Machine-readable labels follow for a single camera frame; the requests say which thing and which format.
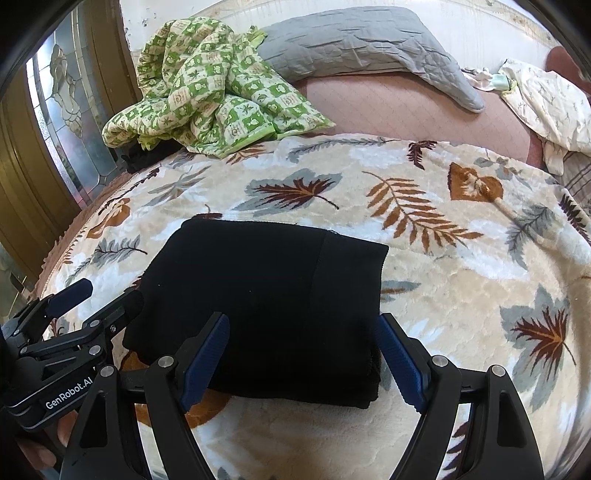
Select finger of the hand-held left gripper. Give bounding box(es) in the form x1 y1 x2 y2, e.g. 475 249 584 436
21 291 145 367
2 278 94 343

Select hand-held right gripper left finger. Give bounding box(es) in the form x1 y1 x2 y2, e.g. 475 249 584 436
60 311 232 480

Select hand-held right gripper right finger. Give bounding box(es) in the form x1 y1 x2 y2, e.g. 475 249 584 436
374 312 546 480

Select black pants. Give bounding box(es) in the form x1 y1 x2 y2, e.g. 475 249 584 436
121 218 391 411

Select person's left hand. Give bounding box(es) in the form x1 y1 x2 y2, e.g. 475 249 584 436
16 408 83 472

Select leaf print fleece blanket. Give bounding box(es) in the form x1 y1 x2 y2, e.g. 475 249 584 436
39 133 591 480

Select wooden door with patterned glass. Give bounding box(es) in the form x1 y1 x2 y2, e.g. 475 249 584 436
0 0 139 298

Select green checkered quilt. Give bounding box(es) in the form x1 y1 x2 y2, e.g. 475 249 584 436
102 16 337 160

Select pink quilted bed sheet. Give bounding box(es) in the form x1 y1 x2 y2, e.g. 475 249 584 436
295 71 546 164

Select brown striped bed sheet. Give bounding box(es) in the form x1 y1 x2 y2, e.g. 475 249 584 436
560 150 591 205

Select cream floral cloth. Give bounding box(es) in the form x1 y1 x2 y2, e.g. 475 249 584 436
499 58 591 175

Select grey quilted pillow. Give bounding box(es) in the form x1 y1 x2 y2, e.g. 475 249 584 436
256 7 485 114

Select cream bed headboard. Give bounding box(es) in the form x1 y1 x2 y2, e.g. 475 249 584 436
119 0 566 61

